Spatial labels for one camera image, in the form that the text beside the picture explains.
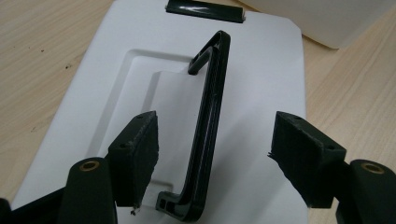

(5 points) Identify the white plastic storage box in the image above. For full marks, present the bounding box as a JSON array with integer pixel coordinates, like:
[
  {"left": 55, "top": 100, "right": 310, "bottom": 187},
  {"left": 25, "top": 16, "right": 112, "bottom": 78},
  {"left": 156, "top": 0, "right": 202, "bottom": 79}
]
[{"left": 237, "top": 0, "right": 396, "bottom": 50}]

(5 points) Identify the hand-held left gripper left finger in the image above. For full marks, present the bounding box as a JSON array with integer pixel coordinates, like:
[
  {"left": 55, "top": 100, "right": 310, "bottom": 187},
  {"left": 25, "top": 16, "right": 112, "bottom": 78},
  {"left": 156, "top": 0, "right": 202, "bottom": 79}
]
[{"left": 106, "top": 110, "right": 160, "bottom": 209}]

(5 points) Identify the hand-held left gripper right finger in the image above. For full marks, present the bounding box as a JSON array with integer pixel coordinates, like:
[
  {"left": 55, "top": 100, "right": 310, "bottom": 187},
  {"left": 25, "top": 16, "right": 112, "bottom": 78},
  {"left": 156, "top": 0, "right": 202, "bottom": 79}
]
[{"left": 267, "top": 110, "right": 347, "bottom": 209}]

